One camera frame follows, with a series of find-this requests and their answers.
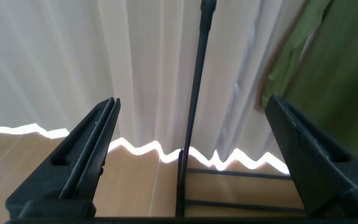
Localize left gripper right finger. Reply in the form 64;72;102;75
264;95;358;218

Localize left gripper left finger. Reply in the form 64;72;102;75
5;96;121;218

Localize green long-sleeved shirt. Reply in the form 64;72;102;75
259;0;358;160

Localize black clothes rack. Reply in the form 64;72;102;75
175;0;308;218

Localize beige curtain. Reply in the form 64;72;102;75
0;0;310;174

